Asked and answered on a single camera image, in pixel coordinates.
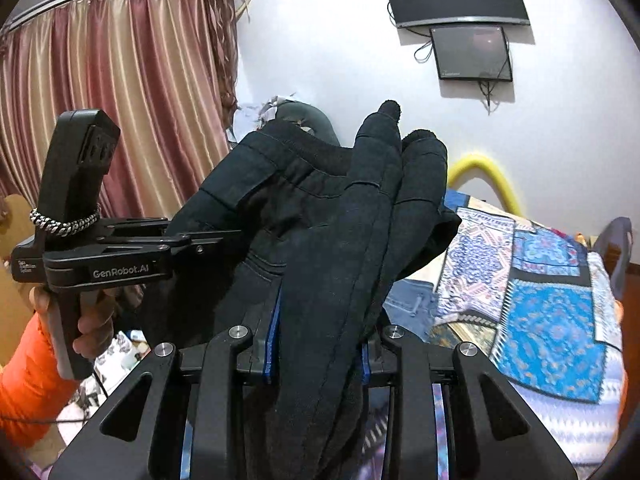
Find grey purple bag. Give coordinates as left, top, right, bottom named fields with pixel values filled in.
left=593, top=217, right=634, bottom=300

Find dark grey neck pillow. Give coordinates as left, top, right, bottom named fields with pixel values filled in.
left=276, top=101, right=341, bottom=146

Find yellow foam tube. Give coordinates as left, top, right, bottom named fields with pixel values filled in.
left=448, top=154, right=525, bottom=217

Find orange sleeve left forearm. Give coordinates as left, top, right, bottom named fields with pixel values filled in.
left=0, top=314, right=79, bottom=448

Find blue folded jeans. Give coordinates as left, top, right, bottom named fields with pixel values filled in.
left=383, top=278, right=438, bottom=341

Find pink striped curtain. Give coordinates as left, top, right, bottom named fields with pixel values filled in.
left=1, top=0, right=238, bottom=217

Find blue patchwork bedspread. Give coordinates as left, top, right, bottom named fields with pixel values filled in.
left=394, top=192, right=624, bottom=474

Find black pants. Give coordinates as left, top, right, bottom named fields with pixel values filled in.
left=139, top=101, right=460, bottom=479

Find small wall monitor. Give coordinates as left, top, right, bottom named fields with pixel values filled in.
left=431, top=25, right=513, bottom=82

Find person's left hand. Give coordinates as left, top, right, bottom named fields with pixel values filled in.
left=29, top=286, right=119, bottom=360

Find silver chain bracelet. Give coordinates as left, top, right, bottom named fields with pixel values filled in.
left=28, top=205, right=102, bottom=238

